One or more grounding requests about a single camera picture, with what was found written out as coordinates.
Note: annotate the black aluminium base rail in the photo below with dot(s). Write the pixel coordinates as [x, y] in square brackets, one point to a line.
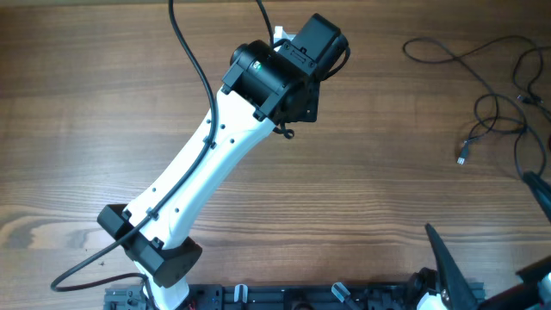
[214, 296]

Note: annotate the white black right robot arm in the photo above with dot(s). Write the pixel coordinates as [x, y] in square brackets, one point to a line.
[533, 291]

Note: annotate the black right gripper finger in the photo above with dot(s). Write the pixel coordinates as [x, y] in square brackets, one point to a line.
[455, 291]
[540, 189]

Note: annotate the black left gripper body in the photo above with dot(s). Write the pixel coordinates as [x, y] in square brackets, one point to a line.
[310, 112]

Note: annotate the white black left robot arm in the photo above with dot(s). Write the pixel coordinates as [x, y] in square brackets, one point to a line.
[266, 88]

